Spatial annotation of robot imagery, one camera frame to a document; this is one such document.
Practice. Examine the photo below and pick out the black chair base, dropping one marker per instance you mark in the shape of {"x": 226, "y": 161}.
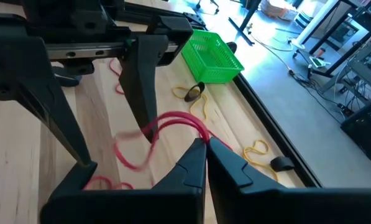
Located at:
{"x": 214, "y": 7}

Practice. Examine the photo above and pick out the black stand leg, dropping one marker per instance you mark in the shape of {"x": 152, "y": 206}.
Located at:
{"x": 244, "y": 25}

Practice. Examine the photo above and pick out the green plastic basket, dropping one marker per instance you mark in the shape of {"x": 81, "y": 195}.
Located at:
{"x": 210, "y": 56}

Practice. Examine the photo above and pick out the white pole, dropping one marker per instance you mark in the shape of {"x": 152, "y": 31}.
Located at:
{"x": 315, "y": 21}

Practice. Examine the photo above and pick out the white tablet device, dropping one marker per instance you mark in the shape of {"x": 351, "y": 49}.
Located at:
{"x": 317, "y": 62}

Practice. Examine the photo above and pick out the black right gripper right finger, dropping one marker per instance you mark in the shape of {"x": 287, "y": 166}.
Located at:
{"x": 266, "y": 208}

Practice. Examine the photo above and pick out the grey metal rack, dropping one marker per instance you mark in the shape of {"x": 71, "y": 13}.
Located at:
{"x": 365, "y": 74}

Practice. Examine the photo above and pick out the black box with cyan light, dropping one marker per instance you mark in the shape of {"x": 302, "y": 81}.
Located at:
{"x": 365, "y": 133}

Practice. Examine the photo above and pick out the black aluminium table frame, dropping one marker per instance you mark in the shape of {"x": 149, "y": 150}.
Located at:
{"x": 281, "y": 137}

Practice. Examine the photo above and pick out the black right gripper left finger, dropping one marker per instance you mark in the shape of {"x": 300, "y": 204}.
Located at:
{"x": 141, "y": 208}

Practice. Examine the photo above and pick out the black desk frame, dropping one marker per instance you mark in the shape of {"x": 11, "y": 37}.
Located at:
{"x": 325, "y": 32}

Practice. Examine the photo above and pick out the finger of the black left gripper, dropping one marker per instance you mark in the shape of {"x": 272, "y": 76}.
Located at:
{"x": 141, "y": 77}
{"x": 23, "y": 68}

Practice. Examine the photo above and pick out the yellow rubber band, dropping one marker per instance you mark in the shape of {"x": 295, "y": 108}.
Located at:
{"x": 246, "y": 151}
{"x": 206, "y": 107}

